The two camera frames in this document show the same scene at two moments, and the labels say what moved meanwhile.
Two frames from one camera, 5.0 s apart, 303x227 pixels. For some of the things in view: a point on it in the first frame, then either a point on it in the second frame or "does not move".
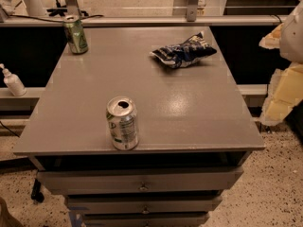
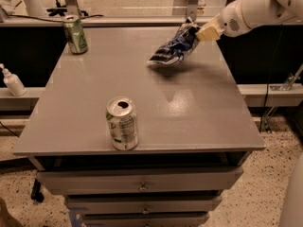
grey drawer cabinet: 194,129 does not move
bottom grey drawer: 145,218 does not move
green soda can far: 76,35 does not move
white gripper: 293,38 to 230,22
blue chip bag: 192,50 to 173,50
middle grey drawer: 143,203 does not move
